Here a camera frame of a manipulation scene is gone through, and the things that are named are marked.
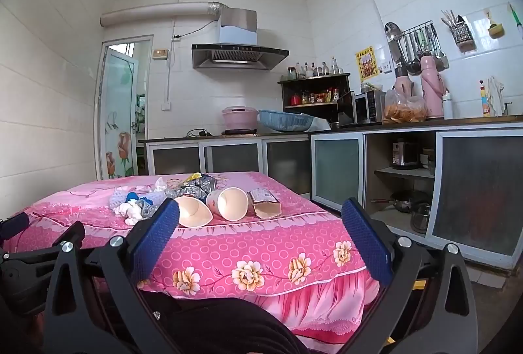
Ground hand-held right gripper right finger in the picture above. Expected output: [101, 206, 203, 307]
[340, 197, 478, 354]

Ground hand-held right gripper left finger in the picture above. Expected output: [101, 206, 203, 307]
[43, 198, 180, 354]

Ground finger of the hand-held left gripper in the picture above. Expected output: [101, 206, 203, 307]
[0, 212, 31, 242]

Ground white tissue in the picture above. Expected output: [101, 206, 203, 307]
[114, 201, 143, 226]

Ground white paper cup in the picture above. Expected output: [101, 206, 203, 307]
[174, 196, 213, 228]
[206, 186, 250, 222]

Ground blue yellow foil snack bag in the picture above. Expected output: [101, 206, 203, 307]
[167, 173, 217, 200]

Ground brown paper packet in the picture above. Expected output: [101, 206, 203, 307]
[248, 188, 282, 220]

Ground black frying pan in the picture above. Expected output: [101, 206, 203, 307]
[371, 191, 430, 214]

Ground steel pot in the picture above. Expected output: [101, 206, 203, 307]
[411, 202, 432, 234]

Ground electric pressure cooker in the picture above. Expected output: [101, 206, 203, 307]
[391, 138, 421, 170]

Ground pink floral tablecloth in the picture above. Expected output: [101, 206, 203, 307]
[4, 171, 385, 354]

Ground kitchen cabinet frosted doors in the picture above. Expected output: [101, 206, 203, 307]
[138, 134, 313, 195]

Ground kitchen cabinet with open shelf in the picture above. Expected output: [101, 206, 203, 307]
[310, 115, 523, 269]

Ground white cloth beside basket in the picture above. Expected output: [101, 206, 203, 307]
[302, 113, 331, 132]

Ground glass door with rose print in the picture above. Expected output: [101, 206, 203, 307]
[95, 35, 154, 180]

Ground silver microwave oven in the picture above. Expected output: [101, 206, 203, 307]
[354, 89, 387, 125]

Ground plastic bag of fried food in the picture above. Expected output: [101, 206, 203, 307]
[383, 89, 428, 124]

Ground blue plastic basket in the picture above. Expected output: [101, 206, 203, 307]
[258, 109, 315, 133]

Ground pink pot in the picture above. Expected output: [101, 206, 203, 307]
[222, 106, 259, 131]

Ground row of seasoning jars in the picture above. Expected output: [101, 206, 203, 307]
[289, 88, 341, 106]

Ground pink thermos with dark top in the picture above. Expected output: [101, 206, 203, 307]
[393, 66, 413, 102]

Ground tall pink thermos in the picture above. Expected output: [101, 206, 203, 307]
[420, 55, 446, 120]

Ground dark wooden shelf rack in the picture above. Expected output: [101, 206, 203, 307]
[278, 73, 352, 122]

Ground row of glass bottles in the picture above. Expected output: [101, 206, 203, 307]
[286, 57, 346, 79]

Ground yellow detergent bottle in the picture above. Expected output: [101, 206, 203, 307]
[479, 80, 491, 118]

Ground row of hanging kitchen utensils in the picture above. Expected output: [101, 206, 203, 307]
[384, 20, 450, 77]

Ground white rag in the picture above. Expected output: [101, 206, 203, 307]
[487, 76, 507, 116]

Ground steel range hood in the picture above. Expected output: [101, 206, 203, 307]
[191, 8, 290, 72]

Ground metal chopstick holder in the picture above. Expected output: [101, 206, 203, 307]
[440, 9, 475, 53]

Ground green bottle brush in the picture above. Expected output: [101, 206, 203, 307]
[508, 3, 523, 38]

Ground yellow wall poster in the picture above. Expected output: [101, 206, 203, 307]
[355, 46, 377, 83]

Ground black hood power cable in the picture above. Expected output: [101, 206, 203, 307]
[172, 19, 218, 40]

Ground white exhaust duct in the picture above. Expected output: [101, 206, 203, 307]
[100, 1, 227, 28]

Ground yellow wall holder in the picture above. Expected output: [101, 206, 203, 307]
[485, 10, 505, 40]

